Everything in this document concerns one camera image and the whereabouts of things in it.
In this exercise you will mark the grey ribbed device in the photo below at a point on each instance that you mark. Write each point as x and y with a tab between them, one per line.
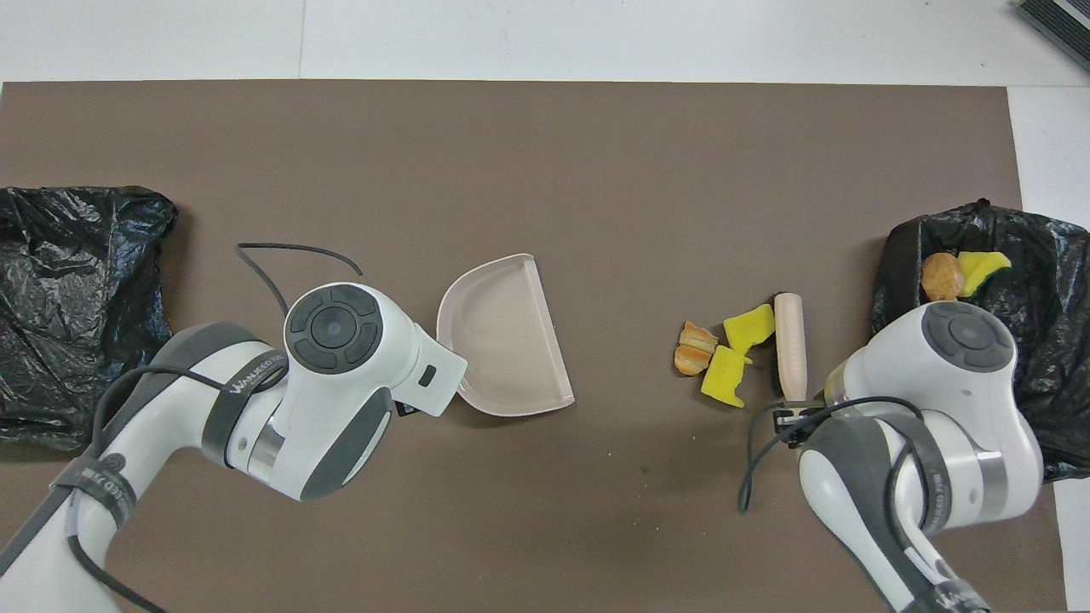
1060	25

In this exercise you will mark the beige plastic dustpan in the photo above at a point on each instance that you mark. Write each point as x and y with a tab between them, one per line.
511	340

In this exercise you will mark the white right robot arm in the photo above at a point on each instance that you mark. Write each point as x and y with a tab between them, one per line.
937	409

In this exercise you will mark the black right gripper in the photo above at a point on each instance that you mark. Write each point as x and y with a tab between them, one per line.
819	415

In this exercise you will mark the beige hand brush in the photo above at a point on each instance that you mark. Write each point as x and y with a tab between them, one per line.
790	340

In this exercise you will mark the yellow sponge piece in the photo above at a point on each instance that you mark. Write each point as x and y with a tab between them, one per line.
979	268
749	328
724	379

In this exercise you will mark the black bag lined bin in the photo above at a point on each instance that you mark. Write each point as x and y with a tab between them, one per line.
68	272
1056	340

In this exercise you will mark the brown oval cookie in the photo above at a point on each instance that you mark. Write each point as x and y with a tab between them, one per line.
943	277

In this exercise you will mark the small striped croissant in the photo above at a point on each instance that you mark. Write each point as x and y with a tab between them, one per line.
694	349

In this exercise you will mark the brown table mat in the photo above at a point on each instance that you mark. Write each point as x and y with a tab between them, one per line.
341	128

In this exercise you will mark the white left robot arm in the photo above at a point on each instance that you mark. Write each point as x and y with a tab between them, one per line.
332	383

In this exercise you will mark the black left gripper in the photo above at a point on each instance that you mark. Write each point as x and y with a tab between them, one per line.
406	409

